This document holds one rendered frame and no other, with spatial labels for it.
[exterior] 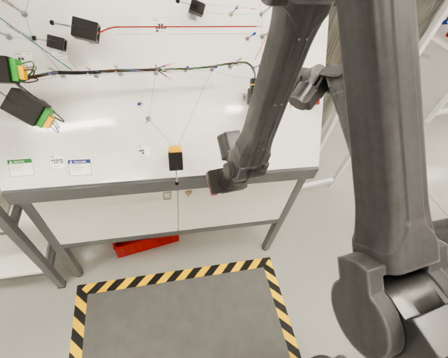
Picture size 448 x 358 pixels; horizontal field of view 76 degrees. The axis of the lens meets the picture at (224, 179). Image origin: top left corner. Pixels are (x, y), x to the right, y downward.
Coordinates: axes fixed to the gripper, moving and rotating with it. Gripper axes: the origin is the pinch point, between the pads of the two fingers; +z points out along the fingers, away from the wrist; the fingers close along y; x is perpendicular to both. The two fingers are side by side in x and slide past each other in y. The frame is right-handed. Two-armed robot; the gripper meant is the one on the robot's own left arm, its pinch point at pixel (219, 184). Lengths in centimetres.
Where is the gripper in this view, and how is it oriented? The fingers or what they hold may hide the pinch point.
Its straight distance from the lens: 85.5
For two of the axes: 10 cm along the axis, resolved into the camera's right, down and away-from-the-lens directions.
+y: -9.4, 1.7, -2.9
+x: 2.2, 9.7, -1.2
